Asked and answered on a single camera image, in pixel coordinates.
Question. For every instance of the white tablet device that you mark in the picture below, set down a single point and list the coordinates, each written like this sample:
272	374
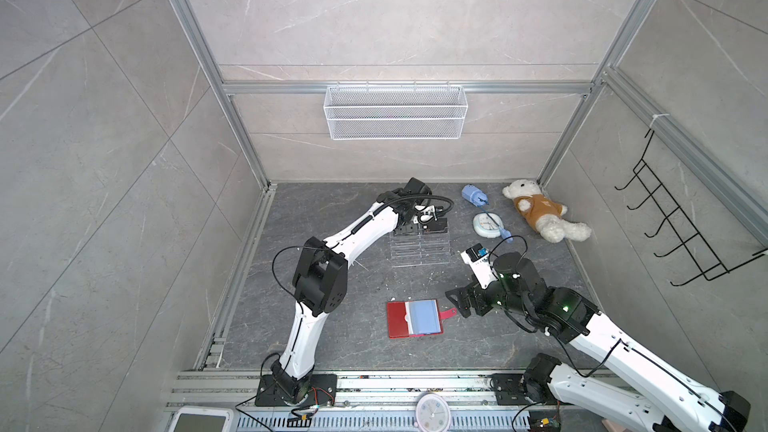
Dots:
204	419

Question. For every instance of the black wall hook rack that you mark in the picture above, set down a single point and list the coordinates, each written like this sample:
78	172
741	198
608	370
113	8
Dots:
708	264

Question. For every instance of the white teddy bear brown shirt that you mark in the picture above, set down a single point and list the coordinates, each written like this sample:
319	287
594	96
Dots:
544	215

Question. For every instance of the white round clock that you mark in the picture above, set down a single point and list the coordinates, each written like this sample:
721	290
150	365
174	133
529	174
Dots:
432	413

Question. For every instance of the blue plastic bottle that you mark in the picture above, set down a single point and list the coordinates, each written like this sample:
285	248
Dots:
474	195

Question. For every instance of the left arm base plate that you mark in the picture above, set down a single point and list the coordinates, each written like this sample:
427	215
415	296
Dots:
321	390

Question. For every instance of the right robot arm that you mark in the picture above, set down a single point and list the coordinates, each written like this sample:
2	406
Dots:
659	397

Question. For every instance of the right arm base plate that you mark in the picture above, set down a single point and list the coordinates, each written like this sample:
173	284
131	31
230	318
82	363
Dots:
509	389

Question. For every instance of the blue credit card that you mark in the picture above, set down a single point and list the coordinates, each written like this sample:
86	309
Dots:
423	317

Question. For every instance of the white wire mesh basket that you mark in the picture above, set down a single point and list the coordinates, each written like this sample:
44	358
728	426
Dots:
395	112

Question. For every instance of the clear acrylic organizer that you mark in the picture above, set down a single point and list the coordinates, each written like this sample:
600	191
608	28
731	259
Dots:
410	247

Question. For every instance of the small blue brush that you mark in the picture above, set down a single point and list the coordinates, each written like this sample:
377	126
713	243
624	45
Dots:
505	235

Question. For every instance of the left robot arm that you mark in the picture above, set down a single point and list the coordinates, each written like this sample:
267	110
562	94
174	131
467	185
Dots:
321	276

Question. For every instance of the red card holder wallet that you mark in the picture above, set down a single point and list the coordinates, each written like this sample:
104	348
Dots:
397	325

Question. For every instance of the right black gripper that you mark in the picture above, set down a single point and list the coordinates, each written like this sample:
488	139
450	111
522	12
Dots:
476	293

